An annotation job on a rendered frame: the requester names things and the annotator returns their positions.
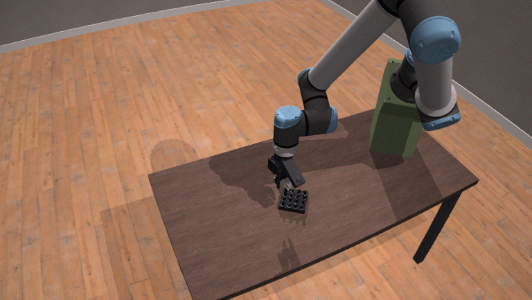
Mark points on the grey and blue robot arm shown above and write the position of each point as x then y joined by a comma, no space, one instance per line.
433,38

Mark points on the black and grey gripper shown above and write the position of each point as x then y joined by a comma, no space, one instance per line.
276,168

